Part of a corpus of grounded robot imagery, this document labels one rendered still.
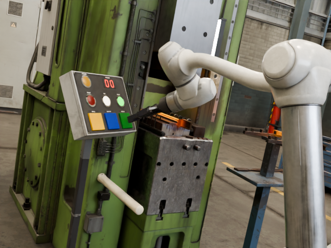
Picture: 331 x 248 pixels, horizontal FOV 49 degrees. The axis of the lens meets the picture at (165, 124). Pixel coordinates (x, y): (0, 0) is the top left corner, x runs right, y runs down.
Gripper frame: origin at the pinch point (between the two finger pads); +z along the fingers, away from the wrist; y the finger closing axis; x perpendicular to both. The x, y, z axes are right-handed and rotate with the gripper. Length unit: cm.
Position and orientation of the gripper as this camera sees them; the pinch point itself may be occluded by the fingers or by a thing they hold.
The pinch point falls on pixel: (134, 117)
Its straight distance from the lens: 167.6
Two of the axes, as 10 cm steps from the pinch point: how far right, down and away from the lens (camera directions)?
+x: -2.6, -9.6, 1.3
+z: -8.1, 2.9, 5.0
